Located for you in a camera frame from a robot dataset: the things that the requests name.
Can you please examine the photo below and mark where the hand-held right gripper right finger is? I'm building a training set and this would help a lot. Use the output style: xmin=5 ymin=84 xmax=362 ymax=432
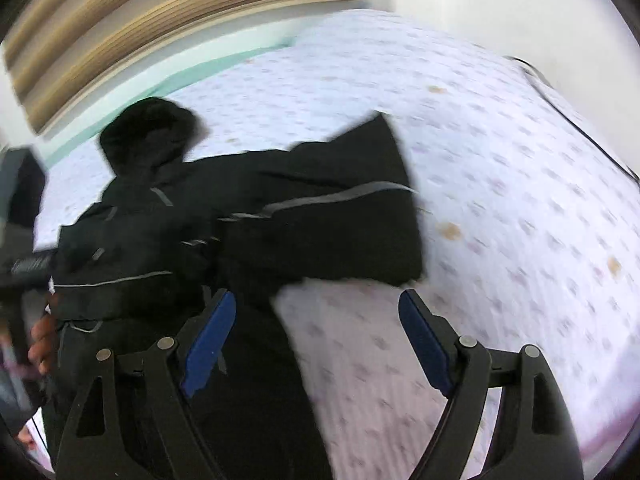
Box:
xmin=398 ymin=289 xmax=585 ymax=480

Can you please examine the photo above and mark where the white floral bed sheet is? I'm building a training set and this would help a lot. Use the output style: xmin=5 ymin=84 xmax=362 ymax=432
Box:
xmin=20 ymin=9 xmax=640 ymax=480

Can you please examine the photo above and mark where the black cable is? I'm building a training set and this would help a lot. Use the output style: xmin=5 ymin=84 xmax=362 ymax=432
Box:
xmin=505 ymin=55 xmax=640 ymax=181

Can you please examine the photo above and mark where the person's left hand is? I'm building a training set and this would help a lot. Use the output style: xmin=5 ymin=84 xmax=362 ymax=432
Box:
xmin=27 ymin=291 xmax=65 ymax=376

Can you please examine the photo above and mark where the black hooded jacket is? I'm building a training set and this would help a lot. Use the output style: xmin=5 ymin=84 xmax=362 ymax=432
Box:
xmin=41 ymin=97 xmax=425 ymax=480

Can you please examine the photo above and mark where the wooden slatted headboard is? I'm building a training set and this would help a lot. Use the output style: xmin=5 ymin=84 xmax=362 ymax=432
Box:
xmin=0 ymin=0 xmax=371 ymax=136

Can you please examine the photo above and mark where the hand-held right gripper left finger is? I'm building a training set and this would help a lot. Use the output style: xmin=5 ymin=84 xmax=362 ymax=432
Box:
xmin=56 ymin=288 xmax=237 ymax=480

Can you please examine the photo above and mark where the teal mattress edge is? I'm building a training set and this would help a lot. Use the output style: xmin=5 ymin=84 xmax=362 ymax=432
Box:
xmin=37 ymin=27 xmax=301 ymax=168

